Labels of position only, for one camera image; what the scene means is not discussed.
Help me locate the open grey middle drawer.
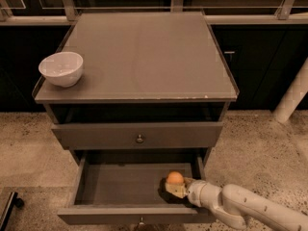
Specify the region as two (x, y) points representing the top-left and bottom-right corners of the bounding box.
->
(58, 153), (216, 225)

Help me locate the white ceramic bowl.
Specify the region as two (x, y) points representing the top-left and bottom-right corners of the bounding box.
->
(38, 52), (84, 88)

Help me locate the black wheeled cart base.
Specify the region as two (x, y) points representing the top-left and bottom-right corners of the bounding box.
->
(0, 192), (24, 231)

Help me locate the round metal middle knob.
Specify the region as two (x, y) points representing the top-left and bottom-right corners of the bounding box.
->
(137, 218), (145, 227)

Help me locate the round metal knob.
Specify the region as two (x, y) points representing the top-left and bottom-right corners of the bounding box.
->
(137, 218), (145, 227)
(136, 135), (144, 143)

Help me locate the round metal top knob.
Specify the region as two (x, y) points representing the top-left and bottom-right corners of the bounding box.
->
(136, 135), (144, 143)

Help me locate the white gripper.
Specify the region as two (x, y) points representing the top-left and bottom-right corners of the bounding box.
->
(165, 177), (221, 210)

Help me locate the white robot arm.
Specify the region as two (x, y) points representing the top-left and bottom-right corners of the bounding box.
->
(165, 177), (308, 231)

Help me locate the grey drawer cabinet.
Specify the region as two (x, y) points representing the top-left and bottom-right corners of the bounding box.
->
(32, 11), (241, 225)

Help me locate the white cylindrical post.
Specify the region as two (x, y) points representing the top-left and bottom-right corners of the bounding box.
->
(273, 58), (308, 123)

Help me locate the orange fruit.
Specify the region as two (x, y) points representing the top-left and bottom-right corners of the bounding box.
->
(167, 171), (184, 184)

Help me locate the metal railing frame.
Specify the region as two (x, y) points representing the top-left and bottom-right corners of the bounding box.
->
(0, 0), (308, 25)

